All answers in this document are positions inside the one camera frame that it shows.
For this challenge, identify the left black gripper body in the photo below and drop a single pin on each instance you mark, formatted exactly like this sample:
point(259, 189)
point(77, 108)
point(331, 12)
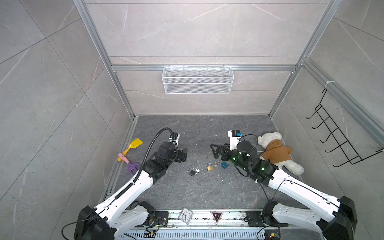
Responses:
point(179, 157)

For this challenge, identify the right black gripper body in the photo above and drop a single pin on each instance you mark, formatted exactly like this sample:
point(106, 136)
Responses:
point(227, 153)

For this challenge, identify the blue padlock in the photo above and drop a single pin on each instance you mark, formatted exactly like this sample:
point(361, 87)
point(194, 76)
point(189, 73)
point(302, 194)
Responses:
point(224, 165)

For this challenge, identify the brass padlock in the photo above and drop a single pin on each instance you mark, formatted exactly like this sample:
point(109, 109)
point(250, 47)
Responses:
point(210, 167)

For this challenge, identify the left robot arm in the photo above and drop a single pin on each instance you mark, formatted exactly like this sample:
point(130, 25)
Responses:
point(113, 217)

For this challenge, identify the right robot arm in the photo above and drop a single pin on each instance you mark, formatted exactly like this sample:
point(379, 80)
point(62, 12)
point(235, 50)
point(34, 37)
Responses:
point(335, 218)

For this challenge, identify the yellow toy shovel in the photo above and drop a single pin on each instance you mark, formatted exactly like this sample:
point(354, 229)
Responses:
point(133, 145)

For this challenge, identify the white teddy bear brown hoodie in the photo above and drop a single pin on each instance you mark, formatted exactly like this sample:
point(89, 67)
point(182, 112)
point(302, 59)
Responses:
point(278, 154)

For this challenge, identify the pink purple toy shovel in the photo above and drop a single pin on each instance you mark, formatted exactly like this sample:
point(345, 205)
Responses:
point(133, 167)

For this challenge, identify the small white clock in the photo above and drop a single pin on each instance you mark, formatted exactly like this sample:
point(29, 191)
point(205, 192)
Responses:
point(185, 216)

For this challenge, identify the red triangle warning sign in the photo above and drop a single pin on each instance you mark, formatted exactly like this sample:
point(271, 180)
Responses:
point(217, 216)

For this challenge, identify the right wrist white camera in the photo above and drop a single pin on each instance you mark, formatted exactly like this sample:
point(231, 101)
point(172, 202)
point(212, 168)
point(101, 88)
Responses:
point(234, 136)

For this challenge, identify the wrist white camera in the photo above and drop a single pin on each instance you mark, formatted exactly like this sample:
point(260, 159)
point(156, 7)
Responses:
point(234, 136)
point(174, 138)

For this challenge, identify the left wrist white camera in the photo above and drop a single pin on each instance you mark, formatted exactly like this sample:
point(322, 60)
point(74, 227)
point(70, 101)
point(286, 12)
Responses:
point(174, 138)

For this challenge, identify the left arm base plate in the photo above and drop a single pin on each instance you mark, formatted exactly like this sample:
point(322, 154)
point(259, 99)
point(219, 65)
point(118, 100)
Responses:
point(156, 218)

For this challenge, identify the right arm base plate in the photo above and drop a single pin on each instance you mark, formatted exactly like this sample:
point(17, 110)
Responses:
point(258, 219)

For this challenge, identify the white wire mesh basket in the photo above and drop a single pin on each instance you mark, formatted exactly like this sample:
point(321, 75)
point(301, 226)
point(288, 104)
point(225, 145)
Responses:
point(197, 80)

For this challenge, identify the black wire hook rack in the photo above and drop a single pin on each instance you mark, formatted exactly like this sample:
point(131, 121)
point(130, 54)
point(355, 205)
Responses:
point(341, 140)

